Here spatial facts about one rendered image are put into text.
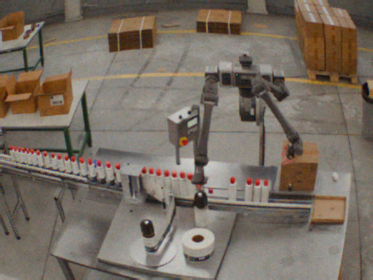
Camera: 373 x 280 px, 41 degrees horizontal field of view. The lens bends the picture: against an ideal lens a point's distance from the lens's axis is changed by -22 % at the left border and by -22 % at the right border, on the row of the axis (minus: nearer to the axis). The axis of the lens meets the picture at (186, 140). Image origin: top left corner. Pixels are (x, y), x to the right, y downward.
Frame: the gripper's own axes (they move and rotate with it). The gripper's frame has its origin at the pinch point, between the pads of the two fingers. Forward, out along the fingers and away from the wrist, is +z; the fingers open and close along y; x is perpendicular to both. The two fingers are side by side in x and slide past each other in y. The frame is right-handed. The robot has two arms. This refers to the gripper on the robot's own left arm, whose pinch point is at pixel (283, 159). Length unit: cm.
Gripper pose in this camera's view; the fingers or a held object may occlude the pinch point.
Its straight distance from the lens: 395.2
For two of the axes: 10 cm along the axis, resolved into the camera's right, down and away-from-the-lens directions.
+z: -5.9, 6.1, 5.3
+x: 8.1, 5.0, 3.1
